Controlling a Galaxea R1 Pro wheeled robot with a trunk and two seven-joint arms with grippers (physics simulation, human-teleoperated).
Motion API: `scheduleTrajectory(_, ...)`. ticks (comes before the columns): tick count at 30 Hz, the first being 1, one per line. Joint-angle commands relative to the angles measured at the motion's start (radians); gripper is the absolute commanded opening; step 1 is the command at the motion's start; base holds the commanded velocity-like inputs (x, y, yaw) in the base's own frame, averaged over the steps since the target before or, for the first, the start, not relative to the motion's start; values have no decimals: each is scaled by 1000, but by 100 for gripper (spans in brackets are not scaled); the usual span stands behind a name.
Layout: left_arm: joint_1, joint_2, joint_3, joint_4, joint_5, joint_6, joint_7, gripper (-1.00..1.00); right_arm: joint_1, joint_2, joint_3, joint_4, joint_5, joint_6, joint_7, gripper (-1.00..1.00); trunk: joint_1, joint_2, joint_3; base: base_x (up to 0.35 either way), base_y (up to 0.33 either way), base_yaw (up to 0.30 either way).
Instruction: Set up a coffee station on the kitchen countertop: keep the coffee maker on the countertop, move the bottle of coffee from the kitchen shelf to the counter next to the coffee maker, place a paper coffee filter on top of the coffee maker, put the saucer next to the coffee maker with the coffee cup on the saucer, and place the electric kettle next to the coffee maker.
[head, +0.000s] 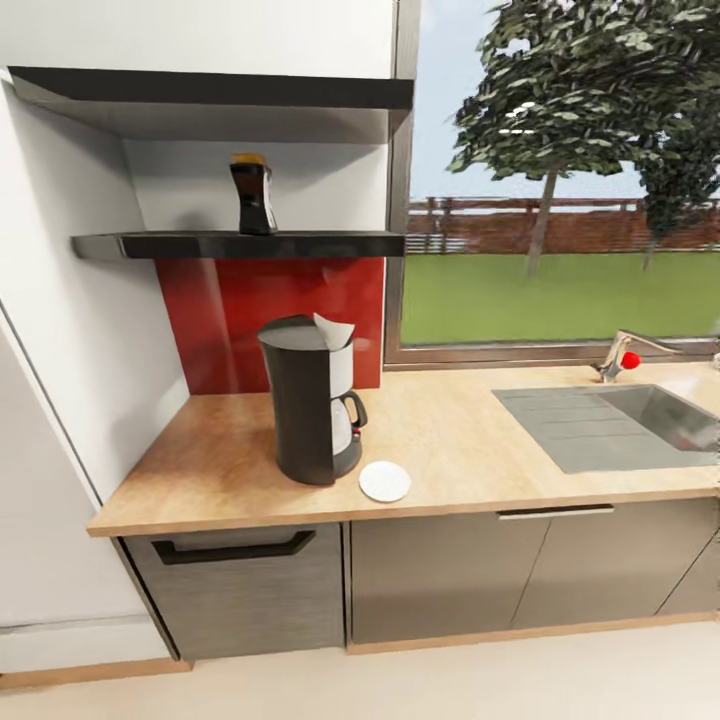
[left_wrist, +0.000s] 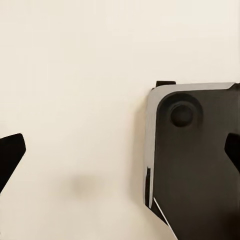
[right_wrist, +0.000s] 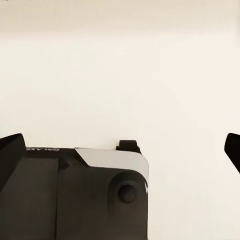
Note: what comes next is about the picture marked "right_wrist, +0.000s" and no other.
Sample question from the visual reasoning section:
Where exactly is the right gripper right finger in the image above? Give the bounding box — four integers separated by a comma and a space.
224, 133, 240, 173

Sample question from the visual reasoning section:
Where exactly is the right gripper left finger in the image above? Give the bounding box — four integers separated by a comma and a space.
0, 133, 26, 193

